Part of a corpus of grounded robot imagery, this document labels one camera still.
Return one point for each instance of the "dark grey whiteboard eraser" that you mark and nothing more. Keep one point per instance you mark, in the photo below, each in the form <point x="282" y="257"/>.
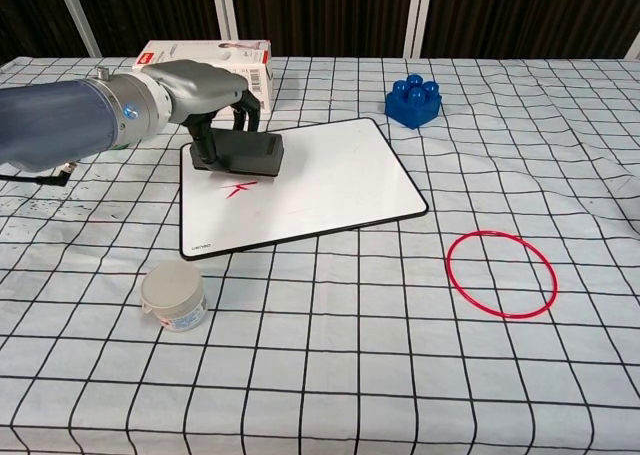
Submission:
<point x="250" y="155"/>

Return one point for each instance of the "white cardboard product box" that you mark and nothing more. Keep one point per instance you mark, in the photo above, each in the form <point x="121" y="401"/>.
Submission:
<point x="200" y="50"/>

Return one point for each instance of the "white black checked tablecloth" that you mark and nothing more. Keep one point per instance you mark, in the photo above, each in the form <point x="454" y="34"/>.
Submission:
<point x="350" y="365"/>

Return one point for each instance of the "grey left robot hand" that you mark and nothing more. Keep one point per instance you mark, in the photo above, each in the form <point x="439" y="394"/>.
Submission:
<point x="200" y="87"/>

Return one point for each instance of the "white rectangular whiteboard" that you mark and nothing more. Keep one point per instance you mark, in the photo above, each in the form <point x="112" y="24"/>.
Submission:
<point x="320" y="195"/>

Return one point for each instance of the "white double frame post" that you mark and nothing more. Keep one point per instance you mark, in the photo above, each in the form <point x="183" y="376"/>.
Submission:
<point x="225" y="5"/>

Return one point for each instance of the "slanted white frame post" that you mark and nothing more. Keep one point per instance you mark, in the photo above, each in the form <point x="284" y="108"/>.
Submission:
<point x="80" y="20"/>

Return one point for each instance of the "blue plastic building block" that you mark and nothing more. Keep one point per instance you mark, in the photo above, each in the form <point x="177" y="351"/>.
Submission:
<point x="414" y="106"/>

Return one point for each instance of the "small white round jar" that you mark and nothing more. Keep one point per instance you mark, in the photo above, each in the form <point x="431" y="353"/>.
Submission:
<point x="172" y="290"/>

